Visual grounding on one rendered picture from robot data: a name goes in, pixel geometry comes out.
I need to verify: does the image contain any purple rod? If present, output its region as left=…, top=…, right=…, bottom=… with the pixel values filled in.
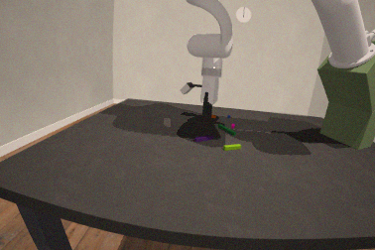
left=194, top=135, right=213, bottom=142

